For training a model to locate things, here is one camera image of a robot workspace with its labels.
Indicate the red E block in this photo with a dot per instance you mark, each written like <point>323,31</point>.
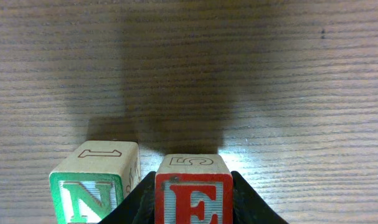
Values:
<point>193,188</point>

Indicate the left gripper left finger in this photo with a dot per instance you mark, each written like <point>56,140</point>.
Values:
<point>137,207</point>

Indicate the green N block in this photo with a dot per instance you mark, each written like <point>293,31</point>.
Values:
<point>91,182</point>

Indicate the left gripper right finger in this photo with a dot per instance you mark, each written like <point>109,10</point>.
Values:
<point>249,207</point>

